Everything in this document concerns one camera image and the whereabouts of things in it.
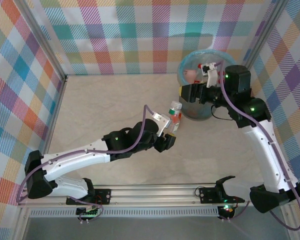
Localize aluminium frame post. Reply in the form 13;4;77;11
239;0;290;76
19;0;68;82

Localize slotted grey cable tray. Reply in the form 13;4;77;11
29;208;220;219

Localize grey mesh waste bin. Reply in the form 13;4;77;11
176;49;237;122

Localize light blue bin liner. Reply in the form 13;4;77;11
176;49;237;87

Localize clear bottle white label green band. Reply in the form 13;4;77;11
165;100;184;134

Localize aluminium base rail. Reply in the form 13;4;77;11
16;184;299;208

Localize pink peach drink bottle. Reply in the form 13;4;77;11
183;69;198;83

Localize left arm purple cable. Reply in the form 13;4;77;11
16;104;156;223

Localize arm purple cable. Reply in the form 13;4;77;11
16;104;156;223
213;59;300;231

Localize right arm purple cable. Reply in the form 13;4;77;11
213;59;300;231

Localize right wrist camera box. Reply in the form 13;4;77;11
200;61;220;88

